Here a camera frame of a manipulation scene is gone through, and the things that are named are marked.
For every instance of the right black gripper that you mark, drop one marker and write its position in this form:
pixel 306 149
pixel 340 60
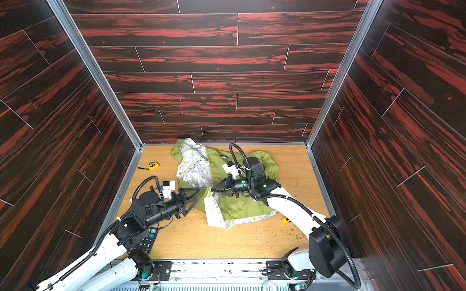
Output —
pixel 228 185

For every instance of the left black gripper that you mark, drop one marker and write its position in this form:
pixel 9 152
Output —
pixel 182 204

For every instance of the green jacket with printed lining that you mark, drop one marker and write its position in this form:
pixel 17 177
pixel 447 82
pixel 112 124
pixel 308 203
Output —
pixel 213 171

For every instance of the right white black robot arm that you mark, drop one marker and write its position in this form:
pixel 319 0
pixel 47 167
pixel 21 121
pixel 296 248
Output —
pixel 328 247

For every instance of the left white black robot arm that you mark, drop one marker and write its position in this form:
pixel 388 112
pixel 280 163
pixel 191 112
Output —
pixel 123 235

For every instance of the yellow tape measure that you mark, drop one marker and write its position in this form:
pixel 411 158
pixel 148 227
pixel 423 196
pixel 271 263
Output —
pixel 151 165

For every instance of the black calculator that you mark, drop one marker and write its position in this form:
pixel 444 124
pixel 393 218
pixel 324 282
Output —
pixel 147 243

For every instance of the yellow utility knife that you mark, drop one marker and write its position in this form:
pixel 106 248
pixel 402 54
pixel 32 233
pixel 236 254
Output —
pixel 286 220

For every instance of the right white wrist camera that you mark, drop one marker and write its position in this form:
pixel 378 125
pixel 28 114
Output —
pixel 231 169

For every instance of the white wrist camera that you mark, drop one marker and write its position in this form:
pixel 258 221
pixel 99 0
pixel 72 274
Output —
pixel 167 188
pixel 231 169

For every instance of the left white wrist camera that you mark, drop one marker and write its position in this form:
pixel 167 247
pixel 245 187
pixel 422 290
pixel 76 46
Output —
pixel 167 188

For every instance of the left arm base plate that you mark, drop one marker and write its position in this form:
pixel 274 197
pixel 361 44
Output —
pixel 155 271

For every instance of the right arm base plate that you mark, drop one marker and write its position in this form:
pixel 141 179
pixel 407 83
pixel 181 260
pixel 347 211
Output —
pixel 278 270

